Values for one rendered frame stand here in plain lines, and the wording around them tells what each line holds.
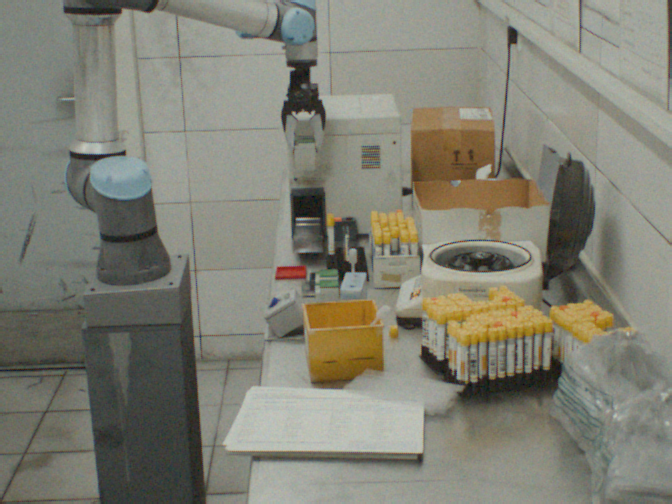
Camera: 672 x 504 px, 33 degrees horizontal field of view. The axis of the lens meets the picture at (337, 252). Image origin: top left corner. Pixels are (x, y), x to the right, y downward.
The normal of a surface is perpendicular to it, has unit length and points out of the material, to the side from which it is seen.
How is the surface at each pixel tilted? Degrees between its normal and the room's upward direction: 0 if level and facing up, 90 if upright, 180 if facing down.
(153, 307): 90
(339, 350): 90
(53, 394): 0
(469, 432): 0
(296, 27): 90
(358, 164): 90
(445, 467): 0
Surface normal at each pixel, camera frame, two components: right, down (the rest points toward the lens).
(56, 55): 0.02, 0.31
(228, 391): -0.03, -0.95
